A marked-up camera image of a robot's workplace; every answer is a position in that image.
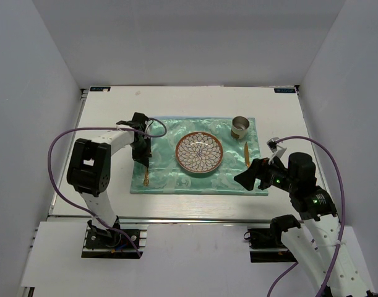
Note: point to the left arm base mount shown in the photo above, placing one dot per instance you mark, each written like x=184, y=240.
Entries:
x=107, y=244

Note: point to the blue label sticker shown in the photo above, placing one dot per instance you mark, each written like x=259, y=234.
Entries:
x=100, y=89
x=284, y=90

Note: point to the gold fork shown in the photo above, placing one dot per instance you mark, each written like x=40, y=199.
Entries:
x=146, y=177

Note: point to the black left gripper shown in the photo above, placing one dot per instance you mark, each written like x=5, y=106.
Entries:
x=143, y=158

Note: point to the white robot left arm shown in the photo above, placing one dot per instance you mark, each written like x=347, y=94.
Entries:
x=89, y=171

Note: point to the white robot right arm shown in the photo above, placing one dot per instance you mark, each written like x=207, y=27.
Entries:
x=314, y=239

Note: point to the blue label sticker right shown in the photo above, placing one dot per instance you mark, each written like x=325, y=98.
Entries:
x=284, y=90

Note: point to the green satin cloth napkin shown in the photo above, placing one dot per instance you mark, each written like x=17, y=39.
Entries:
x=167, y=177

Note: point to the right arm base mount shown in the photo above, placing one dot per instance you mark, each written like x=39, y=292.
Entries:
x=265, y=243

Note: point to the patterned orange rim plate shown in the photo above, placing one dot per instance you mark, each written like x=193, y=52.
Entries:
x=199, y=152

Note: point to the metal cup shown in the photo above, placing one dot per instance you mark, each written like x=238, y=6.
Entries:
x=239, y=127

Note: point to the gold knife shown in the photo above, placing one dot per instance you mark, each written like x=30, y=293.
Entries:
x=246, y=155

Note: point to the blue label sticker left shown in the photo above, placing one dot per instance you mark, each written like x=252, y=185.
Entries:
x=100, y=89

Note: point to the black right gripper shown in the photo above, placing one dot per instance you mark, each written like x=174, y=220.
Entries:
x=259, y=167

